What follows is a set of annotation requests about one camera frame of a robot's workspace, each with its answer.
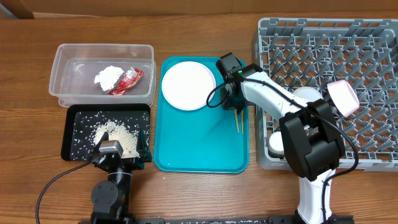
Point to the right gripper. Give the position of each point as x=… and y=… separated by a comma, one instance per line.
x=229, y=104

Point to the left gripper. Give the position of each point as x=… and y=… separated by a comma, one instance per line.
x=135, y=163

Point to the wooden chopstick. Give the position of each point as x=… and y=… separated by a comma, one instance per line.
x=236, y=120
x=242, y=122

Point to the rice pile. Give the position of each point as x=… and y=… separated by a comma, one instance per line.
x=119, y=133

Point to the large white plate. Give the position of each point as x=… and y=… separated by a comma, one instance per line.
x=187, y=85

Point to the red snack wrapper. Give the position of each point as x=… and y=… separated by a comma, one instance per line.
x=129, y=79

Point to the white cup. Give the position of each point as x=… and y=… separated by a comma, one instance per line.
x=275, y=145

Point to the white tissue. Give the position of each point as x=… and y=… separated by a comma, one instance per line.
x=108, y=77

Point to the grey bowl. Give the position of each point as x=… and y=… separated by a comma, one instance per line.
x=308, y=93

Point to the pink bowl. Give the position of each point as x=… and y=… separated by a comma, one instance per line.
x=344, y=97

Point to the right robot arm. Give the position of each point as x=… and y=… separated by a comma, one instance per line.
x=312, y=145

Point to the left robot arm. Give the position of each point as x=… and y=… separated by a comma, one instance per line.
x=111, y=197

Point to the grey dishwasher rack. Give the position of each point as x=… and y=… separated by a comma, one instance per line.
x=301, y=52

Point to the teal serving tray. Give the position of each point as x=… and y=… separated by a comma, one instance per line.
x=203, y=140

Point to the black plastic tray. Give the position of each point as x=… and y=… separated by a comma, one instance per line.
x=74, y=109

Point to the clear plastic bin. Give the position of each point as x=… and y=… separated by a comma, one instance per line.
x=75, y=66

